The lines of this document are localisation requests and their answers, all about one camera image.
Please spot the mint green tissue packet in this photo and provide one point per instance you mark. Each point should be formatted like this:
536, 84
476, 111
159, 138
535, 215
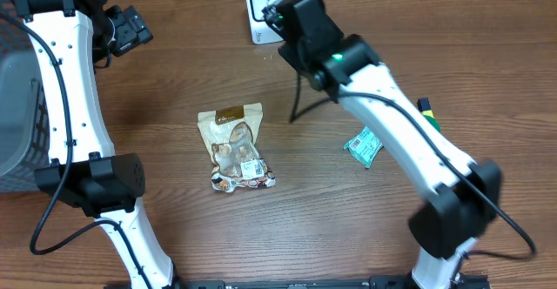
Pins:
364, 147

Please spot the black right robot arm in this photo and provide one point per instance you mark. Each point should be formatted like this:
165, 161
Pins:
460, 195

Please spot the dark grey plastic basket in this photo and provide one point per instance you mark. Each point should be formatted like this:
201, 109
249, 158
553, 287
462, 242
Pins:
24, 117

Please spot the green lid jar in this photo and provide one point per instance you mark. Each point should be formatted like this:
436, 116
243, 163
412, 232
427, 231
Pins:
433, 122

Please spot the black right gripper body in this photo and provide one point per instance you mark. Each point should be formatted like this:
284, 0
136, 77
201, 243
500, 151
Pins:
326, 26

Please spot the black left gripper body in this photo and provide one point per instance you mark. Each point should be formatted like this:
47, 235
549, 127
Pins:
131, 29

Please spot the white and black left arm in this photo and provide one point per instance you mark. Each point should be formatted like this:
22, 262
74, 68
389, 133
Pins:
72, 39

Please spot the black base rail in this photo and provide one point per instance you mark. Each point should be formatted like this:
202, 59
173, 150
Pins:
304, 284

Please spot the white barcode scanner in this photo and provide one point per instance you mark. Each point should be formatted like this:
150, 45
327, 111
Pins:
261, 33

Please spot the yellow highlighter marker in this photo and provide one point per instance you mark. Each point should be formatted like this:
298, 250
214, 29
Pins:
425, 107

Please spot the beige dog treat bag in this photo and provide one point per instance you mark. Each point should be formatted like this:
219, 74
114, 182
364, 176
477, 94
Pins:
230, 136

